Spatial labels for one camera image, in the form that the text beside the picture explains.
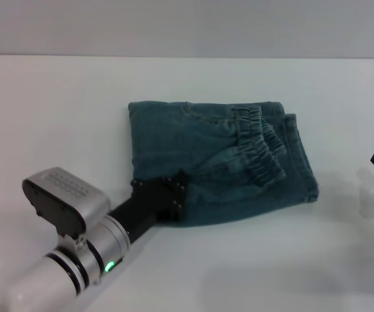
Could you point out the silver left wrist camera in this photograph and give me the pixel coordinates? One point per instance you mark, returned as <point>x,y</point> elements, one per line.
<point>63,201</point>

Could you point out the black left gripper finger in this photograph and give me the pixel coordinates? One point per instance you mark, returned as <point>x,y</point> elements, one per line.
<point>178,183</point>
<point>175,211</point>

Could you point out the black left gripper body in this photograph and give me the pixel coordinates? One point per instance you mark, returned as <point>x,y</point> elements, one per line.
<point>144,204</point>

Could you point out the blue denim shorts cartoon print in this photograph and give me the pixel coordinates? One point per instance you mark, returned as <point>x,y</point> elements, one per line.
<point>226,169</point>

